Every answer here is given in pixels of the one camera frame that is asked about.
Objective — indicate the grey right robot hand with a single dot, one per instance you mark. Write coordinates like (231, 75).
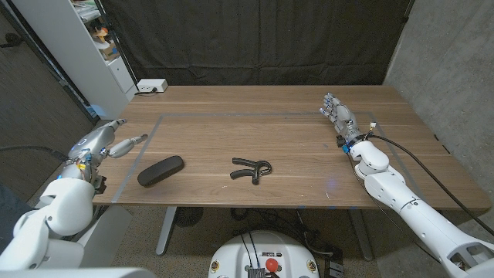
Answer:
(343, 116)

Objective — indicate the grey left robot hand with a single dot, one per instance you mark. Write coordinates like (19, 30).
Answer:
(92, 143)

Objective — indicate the black glasses case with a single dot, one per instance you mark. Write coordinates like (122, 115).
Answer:
(160, 171)

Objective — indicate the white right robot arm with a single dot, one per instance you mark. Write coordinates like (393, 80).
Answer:
(424, 220)

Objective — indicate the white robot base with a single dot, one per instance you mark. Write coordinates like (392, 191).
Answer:
(262, 251)

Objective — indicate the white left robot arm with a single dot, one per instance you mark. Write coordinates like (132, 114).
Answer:
(65, 208)

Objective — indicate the black grip trainer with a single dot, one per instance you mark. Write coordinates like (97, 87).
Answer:
(255, 170)

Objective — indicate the dark wood door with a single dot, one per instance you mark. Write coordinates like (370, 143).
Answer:
(38, 96)

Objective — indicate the white power strip box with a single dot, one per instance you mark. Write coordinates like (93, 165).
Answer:
(151, 85)

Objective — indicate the white floor box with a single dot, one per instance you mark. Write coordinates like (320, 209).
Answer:
(112, 231)

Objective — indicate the white shelf cabinet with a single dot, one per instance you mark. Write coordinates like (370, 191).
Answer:
(73, 54)

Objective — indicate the cardboard box on shelf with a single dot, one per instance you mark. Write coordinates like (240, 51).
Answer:
(109, 51)

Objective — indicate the black backdrop stand pole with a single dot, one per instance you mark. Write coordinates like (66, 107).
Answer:
(116, 43)

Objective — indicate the person's leg in jeans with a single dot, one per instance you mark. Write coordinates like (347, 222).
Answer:
(9, 208)

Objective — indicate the yellow toy on shelf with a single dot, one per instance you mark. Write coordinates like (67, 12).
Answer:
(101, 34)

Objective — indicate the black backdrop curtain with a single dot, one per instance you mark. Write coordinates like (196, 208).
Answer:
(262, 38)

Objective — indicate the grey table leg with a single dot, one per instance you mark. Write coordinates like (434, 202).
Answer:
(363, 235)
(166, 231)

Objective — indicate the black round fan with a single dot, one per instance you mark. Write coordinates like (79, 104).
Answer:
(188, 216)

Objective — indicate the white robot torso edge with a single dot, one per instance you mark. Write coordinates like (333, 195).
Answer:
(77, 273)

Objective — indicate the black power adapter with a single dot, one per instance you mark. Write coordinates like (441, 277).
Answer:
(334, 266)

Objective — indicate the red emergency stop button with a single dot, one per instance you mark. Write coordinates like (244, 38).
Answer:
(271, 265)

